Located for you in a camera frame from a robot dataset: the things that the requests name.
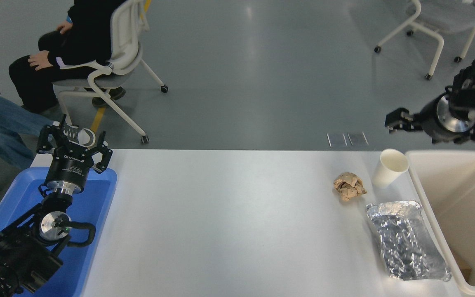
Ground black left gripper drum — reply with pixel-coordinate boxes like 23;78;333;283
45;144;94;188

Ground large pale plastic bin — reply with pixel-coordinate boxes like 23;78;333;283
404;149;475;297

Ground clear floor plate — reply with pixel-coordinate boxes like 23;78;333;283
347;132;369;147
327;133;348;148

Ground blue plastic tray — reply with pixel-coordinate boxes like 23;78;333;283
0;166;118;297

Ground crumpled tan paper ball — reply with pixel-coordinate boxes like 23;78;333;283
333;172;367;202

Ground crumpled silver foil tray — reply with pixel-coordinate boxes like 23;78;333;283
365;200;452;282

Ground person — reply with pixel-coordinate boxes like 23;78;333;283
0;89;97;170
9;0;127;114

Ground white paper cup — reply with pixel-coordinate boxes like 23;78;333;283
371;148;410;189

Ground white chair with grey seat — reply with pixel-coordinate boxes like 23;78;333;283
52;0;169;144
374;0;475;81

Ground person's left hand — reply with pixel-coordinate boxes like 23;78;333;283
28;50;53;71

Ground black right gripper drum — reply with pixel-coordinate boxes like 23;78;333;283
413;94;449;144

